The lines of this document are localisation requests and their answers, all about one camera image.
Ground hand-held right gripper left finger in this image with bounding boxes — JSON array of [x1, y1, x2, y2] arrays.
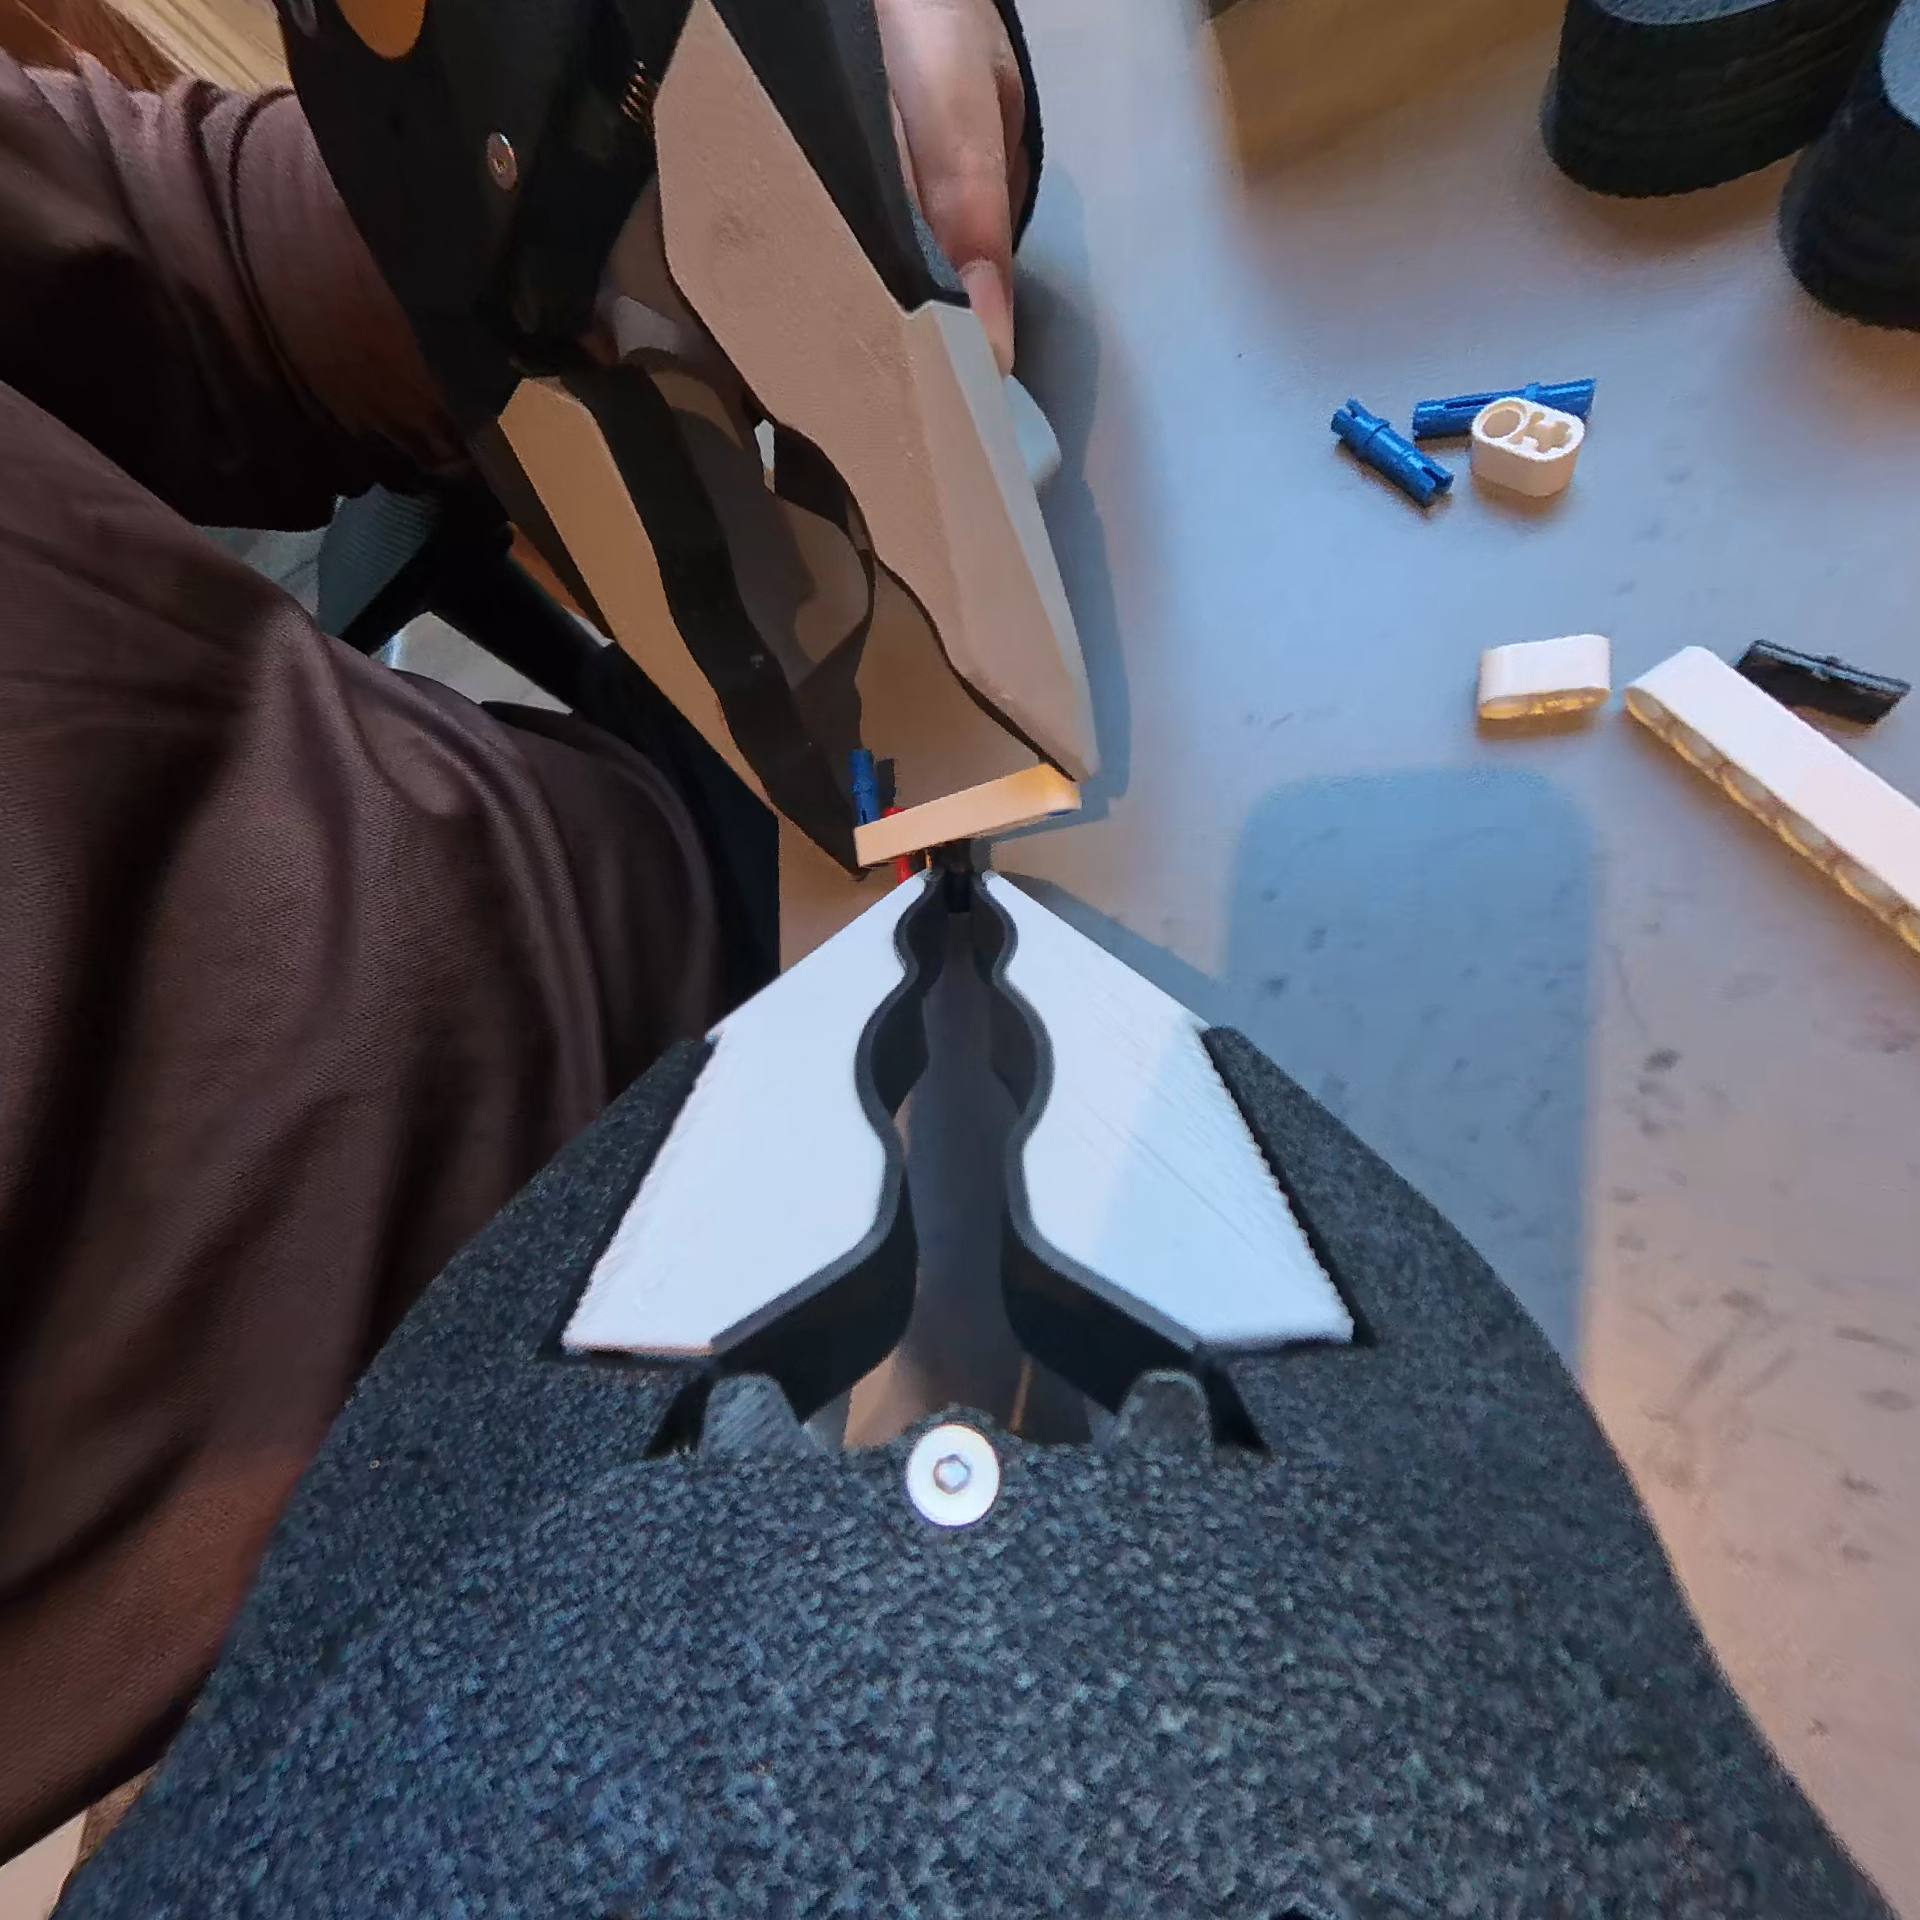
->
[[559, 867, 952, 1419]]

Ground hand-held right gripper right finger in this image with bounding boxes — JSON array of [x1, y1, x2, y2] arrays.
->
[[966, 871, 1354, 1412]]

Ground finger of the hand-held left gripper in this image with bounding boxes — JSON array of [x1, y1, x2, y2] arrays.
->
[[497, 372, 875, 872], [648, 0, 1098, 783]]

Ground white toy beam with pins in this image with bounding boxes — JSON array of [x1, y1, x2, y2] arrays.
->
[[853, 767, 1085, 872]]

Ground white toy axle connector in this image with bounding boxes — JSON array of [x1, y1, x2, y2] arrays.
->
[[1466, 392, 1587, 497]]

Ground person's left forearm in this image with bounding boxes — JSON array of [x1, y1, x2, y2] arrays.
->
[[0, 45, 482, 531]]

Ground grey desk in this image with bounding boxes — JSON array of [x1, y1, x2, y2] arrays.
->
[[779, 0, 1920, 1920]]

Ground person's left hand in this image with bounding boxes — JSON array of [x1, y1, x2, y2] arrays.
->
[[873, 0, 1033, 376]]

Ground person's black trousers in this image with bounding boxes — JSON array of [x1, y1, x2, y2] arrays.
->
[[495, 638, 783, 999]]

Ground person's brown shirt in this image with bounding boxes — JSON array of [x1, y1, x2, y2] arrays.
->
[[0, 382, 728, 1846]]

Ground short white toy beam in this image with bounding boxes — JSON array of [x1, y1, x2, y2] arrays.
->
[[1475, 632, 1613, 731]]

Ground long white toy beam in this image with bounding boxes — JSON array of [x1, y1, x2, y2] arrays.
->
[[1623, 645, 1920, 957]]

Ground black rubber toy tire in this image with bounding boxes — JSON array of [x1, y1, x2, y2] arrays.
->
[[1776, 45, 1920, 336], [1542, 0, 1904, 200]]

